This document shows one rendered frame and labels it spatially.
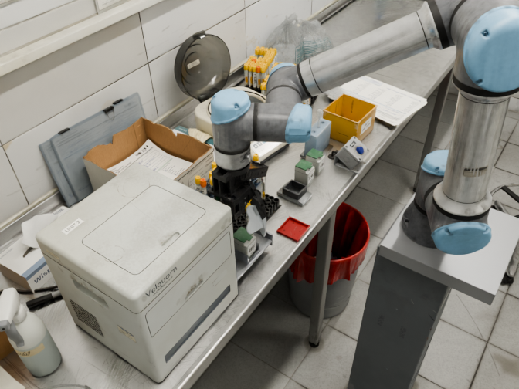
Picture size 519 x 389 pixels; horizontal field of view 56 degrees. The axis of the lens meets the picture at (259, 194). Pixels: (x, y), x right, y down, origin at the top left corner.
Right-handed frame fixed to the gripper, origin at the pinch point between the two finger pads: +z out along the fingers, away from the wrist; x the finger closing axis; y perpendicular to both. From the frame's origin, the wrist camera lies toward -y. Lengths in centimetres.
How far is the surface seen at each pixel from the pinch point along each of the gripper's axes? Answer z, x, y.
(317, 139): 6.3, -5.8, -47.2
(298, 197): 12.6, -0.1, -26.9
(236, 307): 15.0, 6.4, 12.0
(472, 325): 102, 57, -85
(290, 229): 14.7, 3.6, -16.7
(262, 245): 11.0, 2.3, -4.8
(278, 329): 102, -12, -36
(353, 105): 8, -6, -73
